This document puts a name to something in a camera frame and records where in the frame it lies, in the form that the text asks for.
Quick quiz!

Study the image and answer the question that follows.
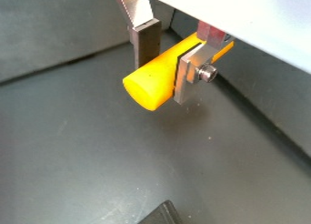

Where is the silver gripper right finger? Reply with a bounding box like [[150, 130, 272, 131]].
[[173, 21, 236, 105]]

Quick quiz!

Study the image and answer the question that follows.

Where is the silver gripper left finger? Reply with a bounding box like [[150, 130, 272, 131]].
[[117, 0, 162, 68]]

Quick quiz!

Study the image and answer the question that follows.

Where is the yellow oval peg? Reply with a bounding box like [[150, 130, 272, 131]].
[[122, 32, 237, 112]]

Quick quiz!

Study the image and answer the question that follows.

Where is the black curved fixture block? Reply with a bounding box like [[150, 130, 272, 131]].
[[138, 200, 183, 224]]

